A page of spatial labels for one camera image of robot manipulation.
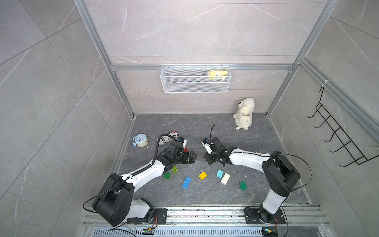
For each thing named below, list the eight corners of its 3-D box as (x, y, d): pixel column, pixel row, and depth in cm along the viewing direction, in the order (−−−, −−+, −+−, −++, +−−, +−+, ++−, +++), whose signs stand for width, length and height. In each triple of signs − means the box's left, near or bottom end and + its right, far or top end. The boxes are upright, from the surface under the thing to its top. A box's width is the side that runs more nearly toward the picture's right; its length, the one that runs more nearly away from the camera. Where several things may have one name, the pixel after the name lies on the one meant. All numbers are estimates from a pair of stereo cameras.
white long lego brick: (219, 182, 87) (220, 181, 85) (224, 173, 90) (225, 171, 89) (225, 186, 85) (226, 184, 84) (230, 176, 89) (231, 175, 87)
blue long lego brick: (182, 186, 85) (181, 185, 83) (186, 177, 89) (186, 176, 87) (187, 189, 84) (187, 188, 82) (191, 179, 88) (191, 178, 86)
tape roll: (133, 147, 103) (131, 143, 99) (136, 137, 108) (134, 133, 104) (147, 147, 103) (145, 143, 99) (149, 137, 108) (147, 133, 104)
